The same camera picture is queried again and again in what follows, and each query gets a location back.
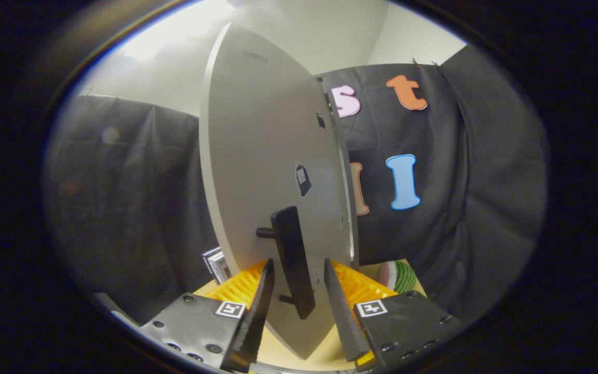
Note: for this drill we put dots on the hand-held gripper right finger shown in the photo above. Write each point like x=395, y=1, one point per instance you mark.
x=343, y=317

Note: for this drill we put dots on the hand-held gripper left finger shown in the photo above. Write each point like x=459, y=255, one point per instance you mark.
x=260, y=306

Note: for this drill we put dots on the dark grey shoe cabinet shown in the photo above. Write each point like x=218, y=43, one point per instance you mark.
x=352, y=228

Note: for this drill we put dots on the grey portrait cover book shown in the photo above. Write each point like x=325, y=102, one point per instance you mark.
x=222, y=267

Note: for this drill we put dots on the watermelon slice toy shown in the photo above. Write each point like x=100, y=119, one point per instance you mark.
x=400, y=277

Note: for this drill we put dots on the dark blue cover book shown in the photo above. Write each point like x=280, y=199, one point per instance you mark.
x=206, y=258

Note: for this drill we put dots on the black backdrop cloth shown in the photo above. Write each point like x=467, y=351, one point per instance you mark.
x=486, y=182

